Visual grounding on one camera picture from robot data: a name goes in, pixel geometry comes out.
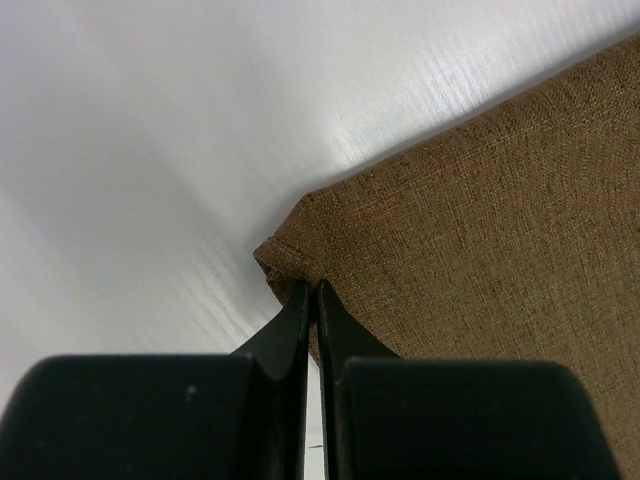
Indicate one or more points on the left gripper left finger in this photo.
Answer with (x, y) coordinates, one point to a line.
(199, 416)

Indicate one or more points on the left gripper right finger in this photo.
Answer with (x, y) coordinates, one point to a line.
(389, 418)

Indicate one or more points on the brown cloth napkin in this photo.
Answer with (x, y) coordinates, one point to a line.
(512, 236)

